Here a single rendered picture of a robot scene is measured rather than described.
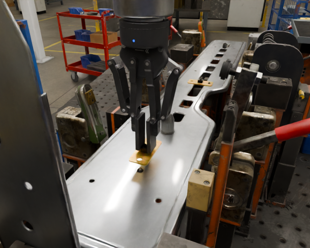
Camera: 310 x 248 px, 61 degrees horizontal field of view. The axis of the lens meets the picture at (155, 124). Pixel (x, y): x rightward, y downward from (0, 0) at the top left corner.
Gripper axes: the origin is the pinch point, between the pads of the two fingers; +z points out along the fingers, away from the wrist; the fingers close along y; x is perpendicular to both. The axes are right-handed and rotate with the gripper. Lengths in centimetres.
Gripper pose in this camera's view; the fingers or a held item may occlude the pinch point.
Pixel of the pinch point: (145, 132)
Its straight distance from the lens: 49.6
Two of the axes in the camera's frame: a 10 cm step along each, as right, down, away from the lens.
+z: 0.0, 8.7, 5.0
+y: -9.3, -1.9, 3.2
